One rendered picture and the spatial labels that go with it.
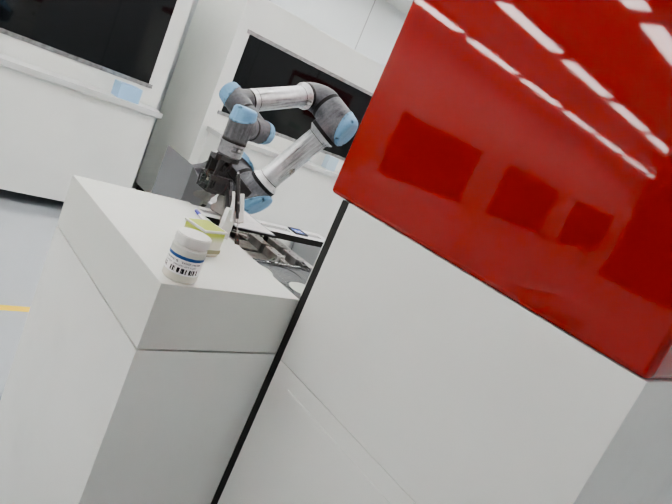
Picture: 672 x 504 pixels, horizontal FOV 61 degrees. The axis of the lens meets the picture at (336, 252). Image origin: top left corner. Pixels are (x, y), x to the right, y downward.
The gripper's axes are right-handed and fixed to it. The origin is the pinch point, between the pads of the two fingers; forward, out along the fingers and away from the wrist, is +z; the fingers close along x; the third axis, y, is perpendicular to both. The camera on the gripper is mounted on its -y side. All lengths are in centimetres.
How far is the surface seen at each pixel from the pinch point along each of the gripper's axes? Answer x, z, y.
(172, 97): -346, -2, -134
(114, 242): 33, 1, 41
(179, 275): 57, -4, 37
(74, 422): 44, 40, 41
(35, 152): -257, 56, -17
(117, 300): 43, 10, 41
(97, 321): 38, 18, 41
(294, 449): 76, 26, 7
